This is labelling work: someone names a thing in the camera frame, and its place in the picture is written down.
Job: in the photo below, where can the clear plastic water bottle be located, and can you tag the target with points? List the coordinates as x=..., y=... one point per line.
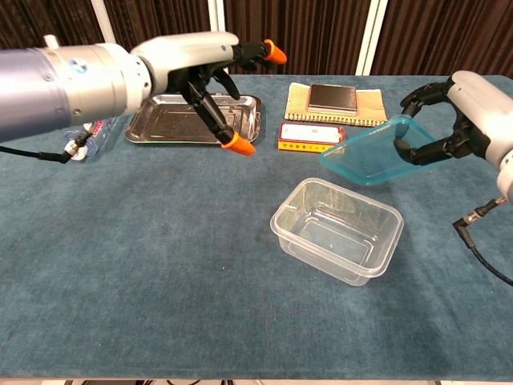
x=98, y=134

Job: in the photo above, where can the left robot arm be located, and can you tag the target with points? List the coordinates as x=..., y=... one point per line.
x=60, y=88

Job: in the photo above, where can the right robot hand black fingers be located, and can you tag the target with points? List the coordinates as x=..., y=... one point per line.
x=487, y=108

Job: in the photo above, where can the clear plastic container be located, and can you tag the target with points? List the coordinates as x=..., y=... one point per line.
x=336, y=232

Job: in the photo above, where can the tan spiral notebook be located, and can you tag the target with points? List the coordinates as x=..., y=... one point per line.
x=370, y=106

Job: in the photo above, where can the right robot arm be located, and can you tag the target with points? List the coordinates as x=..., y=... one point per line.
x=506, y=176

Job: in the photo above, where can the dark ribbed partition panel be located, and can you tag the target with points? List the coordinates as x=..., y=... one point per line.
x=160, y=18
x=449, y=32
x=296, y=32
x=32, y=20

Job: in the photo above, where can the blue plastic container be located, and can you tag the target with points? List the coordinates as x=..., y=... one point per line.
x=364, y=160

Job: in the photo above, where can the red bordered card box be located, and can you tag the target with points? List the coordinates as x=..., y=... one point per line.
x=310, y=134

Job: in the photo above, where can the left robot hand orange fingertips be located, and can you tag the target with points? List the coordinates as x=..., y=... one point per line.
x=188, y=52

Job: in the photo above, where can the dark grey flat device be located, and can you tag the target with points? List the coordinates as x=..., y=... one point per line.
x=332, y=98

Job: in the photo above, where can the blue table cloth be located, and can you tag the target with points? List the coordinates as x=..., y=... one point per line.
x=160, y=260

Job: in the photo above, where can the stainless steel tray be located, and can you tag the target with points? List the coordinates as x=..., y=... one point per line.
x=168, y=124

